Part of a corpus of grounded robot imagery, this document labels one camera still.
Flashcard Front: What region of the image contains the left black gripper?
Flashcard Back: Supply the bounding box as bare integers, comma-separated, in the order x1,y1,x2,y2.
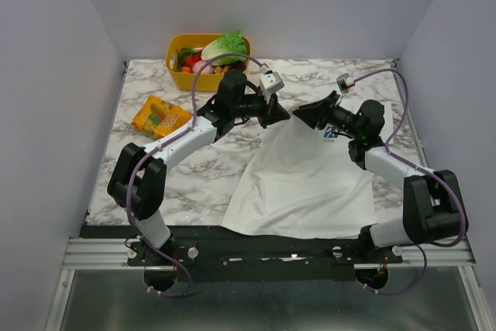
232,90,291,130

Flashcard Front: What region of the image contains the white t-shirt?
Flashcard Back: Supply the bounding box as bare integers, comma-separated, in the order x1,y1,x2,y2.
220,116,377,239

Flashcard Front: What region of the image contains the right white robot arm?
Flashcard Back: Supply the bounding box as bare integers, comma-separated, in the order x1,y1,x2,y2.
293,91,468,263

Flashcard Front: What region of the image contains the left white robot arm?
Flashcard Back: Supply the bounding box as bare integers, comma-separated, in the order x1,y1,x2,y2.
107,93,290,265

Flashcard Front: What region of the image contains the green toy cabbage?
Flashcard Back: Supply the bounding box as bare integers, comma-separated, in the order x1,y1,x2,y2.
201,30,247,66

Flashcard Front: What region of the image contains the pink toy onion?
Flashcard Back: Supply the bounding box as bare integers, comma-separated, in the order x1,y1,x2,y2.
192,60,214,74

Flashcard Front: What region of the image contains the red toy pepper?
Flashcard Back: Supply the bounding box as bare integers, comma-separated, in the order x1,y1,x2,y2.
183,55,201,69

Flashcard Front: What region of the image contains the yellow plastic basket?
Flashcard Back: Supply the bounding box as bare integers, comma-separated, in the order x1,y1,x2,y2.
165,33,250,92

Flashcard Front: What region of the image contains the orange snack bag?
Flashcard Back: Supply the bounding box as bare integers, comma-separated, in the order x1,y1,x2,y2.
131,95,192,139

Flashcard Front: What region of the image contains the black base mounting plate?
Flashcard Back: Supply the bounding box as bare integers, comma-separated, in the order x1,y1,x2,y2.
80,225,424,290

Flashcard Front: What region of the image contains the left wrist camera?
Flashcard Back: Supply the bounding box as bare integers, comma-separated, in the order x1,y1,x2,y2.
259,72,284,103

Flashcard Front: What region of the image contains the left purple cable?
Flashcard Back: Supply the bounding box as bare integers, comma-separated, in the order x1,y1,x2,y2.
126,54,268,297

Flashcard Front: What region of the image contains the aluminium rail frame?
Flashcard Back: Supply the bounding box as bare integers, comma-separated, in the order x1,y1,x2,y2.
62,238,476,271

